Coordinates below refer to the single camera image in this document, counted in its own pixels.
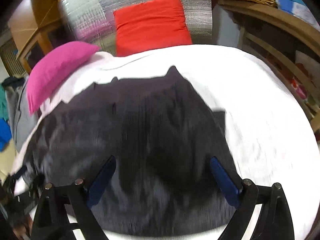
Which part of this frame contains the white pink bed blanket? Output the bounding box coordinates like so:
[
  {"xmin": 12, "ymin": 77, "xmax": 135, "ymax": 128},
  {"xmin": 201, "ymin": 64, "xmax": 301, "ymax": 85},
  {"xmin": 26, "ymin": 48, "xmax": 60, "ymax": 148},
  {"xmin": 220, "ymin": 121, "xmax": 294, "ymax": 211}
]
[{"xmin": 10, "ymin": 43, "xmax": 320, "ymax": 240}]

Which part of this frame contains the black puffer jacket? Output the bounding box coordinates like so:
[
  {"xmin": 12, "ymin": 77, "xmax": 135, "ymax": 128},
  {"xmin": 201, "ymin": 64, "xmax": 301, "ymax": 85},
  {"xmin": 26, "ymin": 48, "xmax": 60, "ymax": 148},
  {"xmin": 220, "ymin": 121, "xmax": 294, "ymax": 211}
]
[{"xmin": 23, "ymin": 67, "xmax": 235, "ymax": 237}]

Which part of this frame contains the wooden cabinet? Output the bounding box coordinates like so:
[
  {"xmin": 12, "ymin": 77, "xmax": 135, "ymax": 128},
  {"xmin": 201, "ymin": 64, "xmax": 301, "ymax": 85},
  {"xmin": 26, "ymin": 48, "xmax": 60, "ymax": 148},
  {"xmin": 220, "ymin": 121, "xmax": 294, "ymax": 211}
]
[{"xmin": 8, "ymin": 0, "xmax": 62, "ymax": 73}]

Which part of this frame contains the teal shirt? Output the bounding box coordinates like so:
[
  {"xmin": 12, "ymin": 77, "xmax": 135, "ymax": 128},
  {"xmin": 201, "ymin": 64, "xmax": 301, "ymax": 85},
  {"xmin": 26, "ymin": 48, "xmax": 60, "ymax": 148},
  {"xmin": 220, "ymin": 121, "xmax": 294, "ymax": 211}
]
[{"xmin": 0, "ymin": 85, "xmax": 9, "ymax": 121}]

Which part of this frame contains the grey garment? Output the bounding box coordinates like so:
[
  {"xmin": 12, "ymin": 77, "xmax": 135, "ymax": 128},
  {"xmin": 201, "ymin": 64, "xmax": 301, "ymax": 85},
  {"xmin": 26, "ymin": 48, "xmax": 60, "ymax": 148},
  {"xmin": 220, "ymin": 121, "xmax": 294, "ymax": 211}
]
[{"xmin": 5, "ymin": 76, "xmax": 39, "ymax": 152}]

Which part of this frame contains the red orange cushion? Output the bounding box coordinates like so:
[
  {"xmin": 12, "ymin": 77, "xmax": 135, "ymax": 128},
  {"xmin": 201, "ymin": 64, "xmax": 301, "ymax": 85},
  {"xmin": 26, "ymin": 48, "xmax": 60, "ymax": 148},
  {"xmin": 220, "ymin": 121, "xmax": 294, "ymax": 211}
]
[{"xmin": 113, "ymin": 0, "xmax": 192, "ymax": 57}]

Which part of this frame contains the wooden shelf unit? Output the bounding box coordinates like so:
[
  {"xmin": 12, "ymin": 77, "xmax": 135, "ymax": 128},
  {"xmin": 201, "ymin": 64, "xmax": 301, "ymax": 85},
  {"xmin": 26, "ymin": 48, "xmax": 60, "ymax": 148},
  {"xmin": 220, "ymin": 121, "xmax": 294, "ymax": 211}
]
[{"xmin": 218, "ymin": 0, "xmax": 319, "ymax": 132}]

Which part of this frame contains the magenta pillow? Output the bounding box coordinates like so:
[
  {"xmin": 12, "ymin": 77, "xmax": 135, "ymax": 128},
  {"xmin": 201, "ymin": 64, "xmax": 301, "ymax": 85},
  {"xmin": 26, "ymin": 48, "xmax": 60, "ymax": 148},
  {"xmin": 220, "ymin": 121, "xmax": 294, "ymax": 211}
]
[{"xmin": 27, "ymin": 41, "xmax": 100, "ymax": 114}]

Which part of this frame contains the blue white box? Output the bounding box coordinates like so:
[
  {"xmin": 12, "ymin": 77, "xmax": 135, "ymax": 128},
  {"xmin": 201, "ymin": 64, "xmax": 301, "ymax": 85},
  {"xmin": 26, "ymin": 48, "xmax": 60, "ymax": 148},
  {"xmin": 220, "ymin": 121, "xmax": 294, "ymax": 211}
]
[{"xmin": 275, "ymin": 0, "xmax": 319, "ymax": 31}]

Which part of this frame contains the blue jacket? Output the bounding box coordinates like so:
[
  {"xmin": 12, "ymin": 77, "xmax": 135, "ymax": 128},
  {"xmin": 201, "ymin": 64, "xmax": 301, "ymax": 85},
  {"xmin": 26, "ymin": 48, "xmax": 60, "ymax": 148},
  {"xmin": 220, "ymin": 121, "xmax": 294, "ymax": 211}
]
[{"xmin": 0, "ymin": 118, "xmax": 12, "ymax": 152}]

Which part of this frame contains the silver insulation foil sheet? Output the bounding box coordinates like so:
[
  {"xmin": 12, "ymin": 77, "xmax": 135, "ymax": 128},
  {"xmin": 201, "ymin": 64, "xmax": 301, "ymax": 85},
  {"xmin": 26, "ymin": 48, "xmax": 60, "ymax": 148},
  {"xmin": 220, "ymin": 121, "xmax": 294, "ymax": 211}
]
[{"xmin": 58, "ymin": 0, "xmax": 213, "ymax": 55}]

